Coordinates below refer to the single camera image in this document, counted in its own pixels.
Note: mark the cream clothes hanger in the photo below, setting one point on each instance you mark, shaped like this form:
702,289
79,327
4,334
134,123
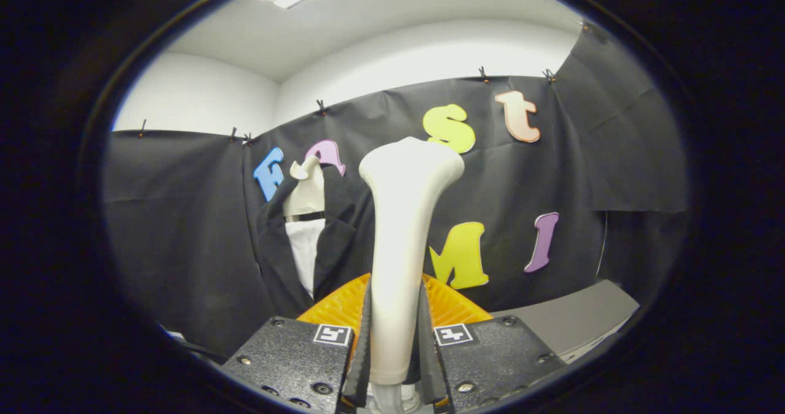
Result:
306,193

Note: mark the white garment steamer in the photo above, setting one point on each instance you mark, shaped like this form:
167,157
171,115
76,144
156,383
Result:
398,248

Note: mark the grey cabinet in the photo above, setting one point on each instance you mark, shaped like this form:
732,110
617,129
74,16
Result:
570,319

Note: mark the black blazer jacket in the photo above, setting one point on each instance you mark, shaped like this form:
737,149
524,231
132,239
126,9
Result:
340,242

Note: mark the black backdrop cloth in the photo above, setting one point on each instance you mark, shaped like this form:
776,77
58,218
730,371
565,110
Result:
184,218

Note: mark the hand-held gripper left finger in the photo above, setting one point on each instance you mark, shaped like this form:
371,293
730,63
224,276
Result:
294,359

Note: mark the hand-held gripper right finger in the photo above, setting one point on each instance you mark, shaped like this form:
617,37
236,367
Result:
490,356

